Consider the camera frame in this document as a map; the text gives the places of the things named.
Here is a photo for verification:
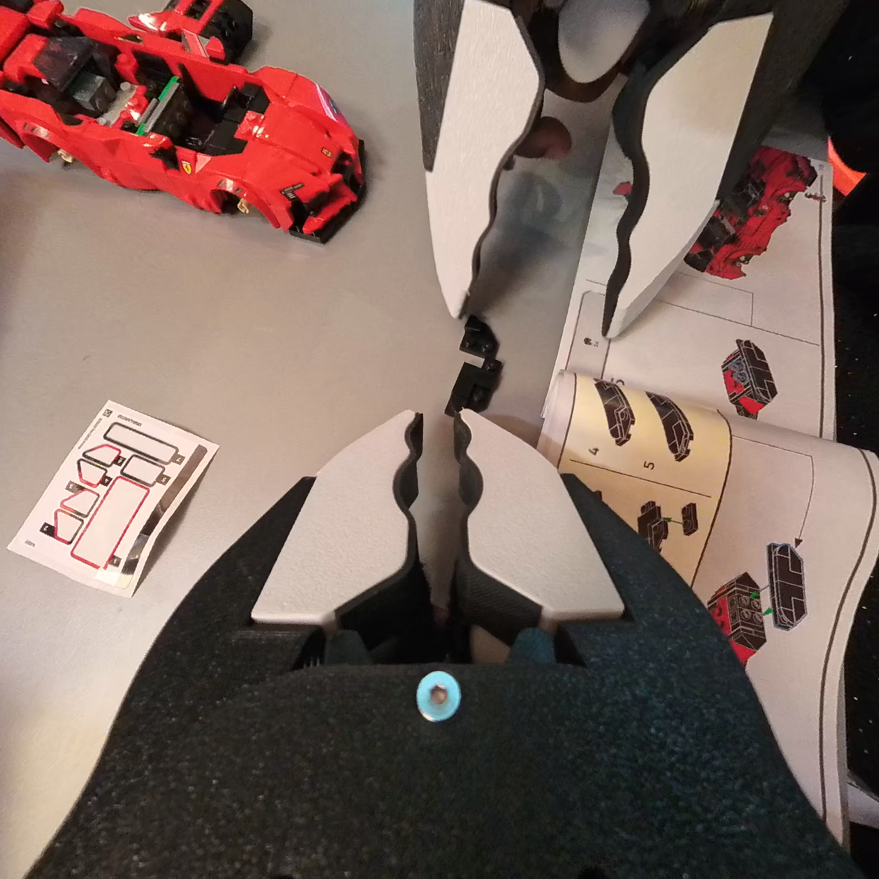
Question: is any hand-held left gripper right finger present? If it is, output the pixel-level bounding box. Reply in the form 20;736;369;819
452;409;627;629

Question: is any lego instruction booklet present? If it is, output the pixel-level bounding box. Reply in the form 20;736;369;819
537;127;879;842

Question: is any red lego car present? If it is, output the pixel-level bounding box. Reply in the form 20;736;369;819
0;0;367;246

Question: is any black lego slope brick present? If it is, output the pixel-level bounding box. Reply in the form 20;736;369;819
444;357;504;418

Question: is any orange plastic block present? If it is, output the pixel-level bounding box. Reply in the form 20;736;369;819
827;137;868;196

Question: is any white sticker sheet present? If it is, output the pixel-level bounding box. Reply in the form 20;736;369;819
7;400;221;598

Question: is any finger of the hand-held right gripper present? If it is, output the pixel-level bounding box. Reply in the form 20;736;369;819
424;0;548;320
601;12;776;339

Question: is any small black lego plate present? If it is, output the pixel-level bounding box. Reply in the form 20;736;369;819
459;315;502;358

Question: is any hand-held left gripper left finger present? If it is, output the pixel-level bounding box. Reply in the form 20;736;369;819
249;410;425;630

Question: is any person's right hand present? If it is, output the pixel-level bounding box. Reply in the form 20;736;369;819
516;117;575;163

